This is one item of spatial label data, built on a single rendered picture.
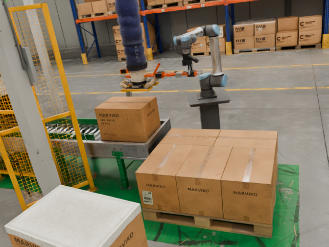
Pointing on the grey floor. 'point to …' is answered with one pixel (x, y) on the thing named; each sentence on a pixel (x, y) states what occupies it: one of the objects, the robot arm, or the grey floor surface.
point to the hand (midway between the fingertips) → (191, 72)
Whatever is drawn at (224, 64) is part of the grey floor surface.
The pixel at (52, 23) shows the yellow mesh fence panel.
